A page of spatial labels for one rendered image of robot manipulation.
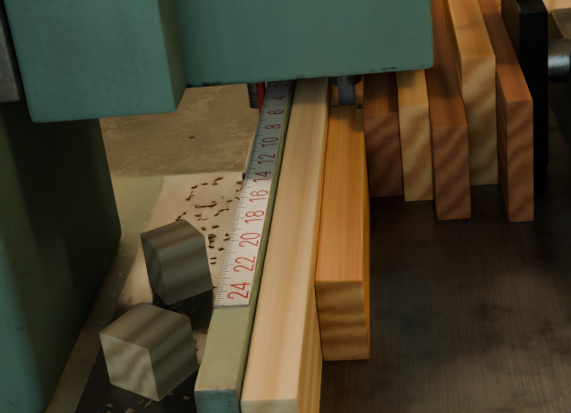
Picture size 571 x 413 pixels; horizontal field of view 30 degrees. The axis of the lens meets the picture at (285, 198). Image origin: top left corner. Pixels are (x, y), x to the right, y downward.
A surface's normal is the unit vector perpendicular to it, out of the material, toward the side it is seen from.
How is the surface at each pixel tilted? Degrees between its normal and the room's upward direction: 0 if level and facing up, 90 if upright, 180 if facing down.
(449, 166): 90
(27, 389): 90
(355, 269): 0
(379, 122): 90
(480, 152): 90
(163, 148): 0
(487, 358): 0
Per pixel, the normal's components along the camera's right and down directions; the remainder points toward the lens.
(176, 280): 0.48, 0.34
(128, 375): -0.57, 0.42
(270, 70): -0.07, 0.45
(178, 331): 0.81, 0.18
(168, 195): -0.11, -0.89
